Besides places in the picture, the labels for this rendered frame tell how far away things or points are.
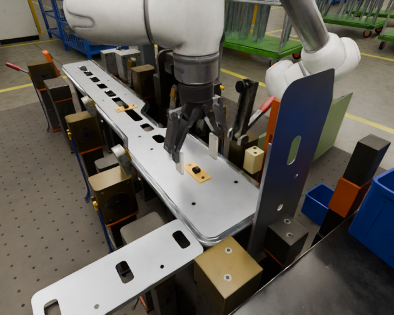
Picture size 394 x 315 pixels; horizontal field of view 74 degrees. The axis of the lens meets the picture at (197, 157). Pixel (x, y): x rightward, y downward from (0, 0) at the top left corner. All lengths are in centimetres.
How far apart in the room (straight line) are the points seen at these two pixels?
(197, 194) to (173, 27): 36
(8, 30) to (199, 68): 712
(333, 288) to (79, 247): 75
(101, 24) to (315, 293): 57
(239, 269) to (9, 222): 91
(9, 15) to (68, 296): 718
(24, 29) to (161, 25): 712
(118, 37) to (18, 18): 703
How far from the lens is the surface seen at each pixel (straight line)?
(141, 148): 80
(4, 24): 752
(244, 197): 64
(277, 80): 129
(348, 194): 58
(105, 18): 53
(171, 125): 57
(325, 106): 41
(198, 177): 68
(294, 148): 115
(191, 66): 51
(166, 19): 50
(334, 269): 53
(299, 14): 114
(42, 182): 129
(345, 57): 128
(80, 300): 53
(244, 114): 69
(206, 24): 49
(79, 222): 105
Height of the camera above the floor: 144
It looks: 37 degrees down
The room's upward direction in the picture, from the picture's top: straight up
